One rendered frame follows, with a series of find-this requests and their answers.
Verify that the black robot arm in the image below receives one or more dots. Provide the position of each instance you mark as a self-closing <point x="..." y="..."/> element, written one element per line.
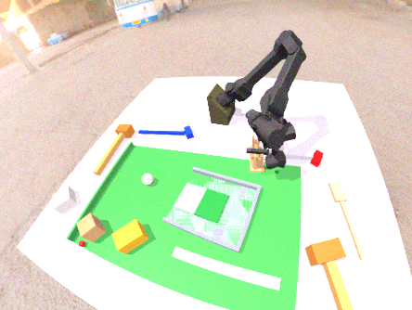
<point x="270" y="124"/>

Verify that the white golf ball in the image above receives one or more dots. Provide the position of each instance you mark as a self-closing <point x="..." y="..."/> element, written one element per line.
<point x="147" y="179"/>

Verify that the grey putter shaft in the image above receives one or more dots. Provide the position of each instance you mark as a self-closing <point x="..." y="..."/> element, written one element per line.
<point x="315" y="158"/>

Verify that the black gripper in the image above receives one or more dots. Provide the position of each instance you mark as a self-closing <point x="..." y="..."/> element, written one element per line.
<point x="275" y="159"/>

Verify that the white flat strip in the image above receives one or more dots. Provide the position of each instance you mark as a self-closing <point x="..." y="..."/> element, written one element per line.
<point x="227" y="269"/>

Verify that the green putting mat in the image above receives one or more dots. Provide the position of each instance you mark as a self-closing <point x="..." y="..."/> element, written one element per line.
<point x="271" y="244"/>

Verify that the blue putter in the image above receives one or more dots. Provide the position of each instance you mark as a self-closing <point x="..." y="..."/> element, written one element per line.
<point x="187" y="131"/>

